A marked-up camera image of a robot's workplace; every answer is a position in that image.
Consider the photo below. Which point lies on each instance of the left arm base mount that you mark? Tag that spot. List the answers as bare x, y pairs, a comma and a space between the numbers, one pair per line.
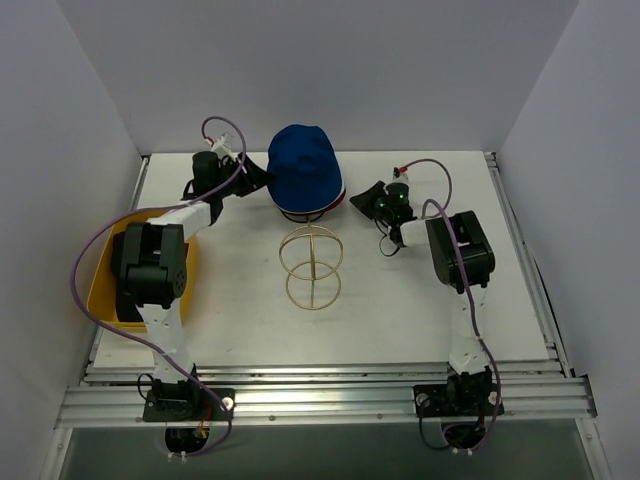
186, 401

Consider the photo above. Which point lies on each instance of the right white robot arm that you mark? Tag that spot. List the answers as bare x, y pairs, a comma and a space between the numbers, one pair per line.
462, 259

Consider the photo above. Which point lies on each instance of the aluminium right side rail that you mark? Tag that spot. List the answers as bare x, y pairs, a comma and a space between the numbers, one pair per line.
533, 280

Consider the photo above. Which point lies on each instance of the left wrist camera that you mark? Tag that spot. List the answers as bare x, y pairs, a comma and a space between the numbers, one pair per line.
222, 145

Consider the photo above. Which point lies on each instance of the black wire hat stand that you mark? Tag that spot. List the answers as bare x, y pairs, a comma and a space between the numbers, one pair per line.
302, 218

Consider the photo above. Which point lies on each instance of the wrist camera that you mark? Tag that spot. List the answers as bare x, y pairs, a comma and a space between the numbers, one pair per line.
222, 145
399, 175

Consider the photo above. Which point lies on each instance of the red bucket hat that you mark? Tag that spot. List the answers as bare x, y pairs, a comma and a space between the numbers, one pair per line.
329, 207

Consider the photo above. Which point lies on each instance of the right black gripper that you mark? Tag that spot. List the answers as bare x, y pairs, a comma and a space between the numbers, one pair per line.
375, 201

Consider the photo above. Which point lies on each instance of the blue bucket hat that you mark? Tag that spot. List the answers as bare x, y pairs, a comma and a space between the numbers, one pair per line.
307, 172

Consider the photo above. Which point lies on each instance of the yellow plastic bin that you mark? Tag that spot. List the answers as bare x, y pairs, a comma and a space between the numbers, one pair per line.
101, 298

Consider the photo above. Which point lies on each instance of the aluminium rail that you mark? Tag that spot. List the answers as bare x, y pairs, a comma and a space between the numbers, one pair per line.
533, 280
323, 395

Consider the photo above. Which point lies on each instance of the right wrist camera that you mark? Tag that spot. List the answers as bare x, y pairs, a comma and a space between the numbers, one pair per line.
399, 175

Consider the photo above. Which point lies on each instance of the aluminium front rail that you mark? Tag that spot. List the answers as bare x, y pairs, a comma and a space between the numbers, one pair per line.
323, 395

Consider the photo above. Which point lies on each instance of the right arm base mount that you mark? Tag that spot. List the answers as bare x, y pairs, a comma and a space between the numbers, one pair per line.
472, 417

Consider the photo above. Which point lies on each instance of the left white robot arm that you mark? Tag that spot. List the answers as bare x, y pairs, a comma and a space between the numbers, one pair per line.
149, 260

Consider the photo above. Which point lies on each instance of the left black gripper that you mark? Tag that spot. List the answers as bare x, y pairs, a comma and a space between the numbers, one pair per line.
248, 175

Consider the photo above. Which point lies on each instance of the gold wire hat stand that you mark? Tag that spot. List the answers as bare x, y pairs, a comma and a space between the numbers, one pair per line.
312, 284

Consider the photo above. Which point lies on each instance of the black embroidered cap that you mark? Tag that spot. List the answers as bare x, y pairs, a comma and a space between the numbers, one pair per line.
126, 310

